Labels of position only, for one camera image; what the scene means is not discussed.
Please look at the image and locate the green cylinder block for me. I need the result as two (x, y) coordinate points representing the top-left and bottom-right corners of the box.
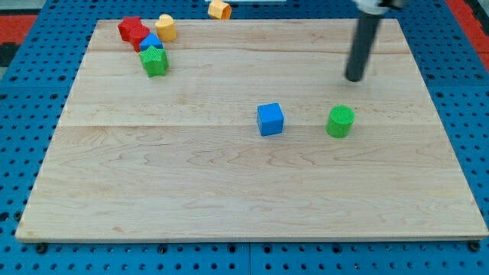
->
(325, 105), (355, 138)

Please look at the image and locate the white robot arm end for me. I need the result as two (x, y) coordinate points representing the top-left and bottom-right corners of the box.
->
(353, 0), (408, 15)

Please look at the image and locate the blue cube block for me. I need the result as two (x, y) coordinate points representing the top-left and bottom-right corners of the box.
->
(257, 102), (284, 136)

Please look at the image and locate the wooden board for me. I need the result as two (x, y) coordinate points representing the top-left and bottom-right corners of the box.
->
(16, 19), (488, 243)

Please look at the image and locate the green star block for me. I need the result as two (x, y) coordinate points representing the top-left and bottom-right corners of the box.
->
(139, 46), (169, 78)

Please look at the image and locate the yellow hexagon block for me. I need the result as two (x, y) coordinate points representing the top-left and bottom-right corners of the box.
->
(208, 0), (232, 20)

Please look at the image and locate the yellow heart block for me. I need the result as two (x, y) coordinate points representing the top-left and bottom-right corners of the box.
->
(154, 14), (177, 42)

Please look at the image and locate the blue triangular block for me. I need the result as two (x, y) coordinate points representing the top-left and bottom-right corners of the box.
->
(139, 33), (164, 51)

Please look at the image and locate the red star block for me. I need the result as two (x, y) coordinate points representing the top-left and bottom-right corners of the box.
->
(118, 16), (141, 42)

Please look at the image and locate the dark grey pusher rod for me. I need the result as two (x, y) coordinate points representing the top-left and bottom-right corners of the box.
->
(345, 11), (383, 82)

